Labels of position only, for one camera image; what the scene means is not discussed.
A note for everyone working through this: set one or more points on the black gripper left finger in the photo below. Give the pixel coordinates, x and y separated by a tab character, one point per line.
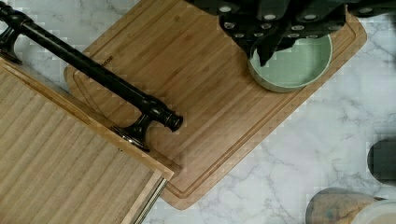
254	25

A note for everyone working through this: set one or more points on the clear jar with snacks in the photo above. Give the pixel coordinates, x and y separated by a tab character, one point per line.
343	206

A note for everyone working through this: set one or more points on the teal canister with wooden lid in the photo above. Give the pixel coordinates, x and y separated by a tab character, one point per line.
381	161

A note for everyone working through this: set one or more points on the light green ceramic cup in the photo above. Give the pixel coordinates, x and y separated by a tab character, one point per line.
294	68

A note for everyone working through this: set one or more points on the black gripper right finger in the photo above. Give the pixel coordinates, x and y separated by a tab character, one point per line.
319	17

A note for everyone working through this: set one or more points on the wooden drawer box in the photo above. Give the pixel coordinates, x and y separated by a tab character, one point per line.
63	165

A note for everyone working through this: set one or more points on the metal drawer slide rail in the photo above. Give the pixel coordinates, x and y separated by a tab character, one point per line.
151	201

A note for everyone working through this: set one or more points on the bamboo cutting board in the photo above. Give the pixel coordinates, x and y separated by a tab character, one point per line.
179	54

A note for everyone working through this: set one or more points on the black drawer handle bar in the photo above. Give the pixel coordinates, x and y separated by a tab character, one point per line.
151	108

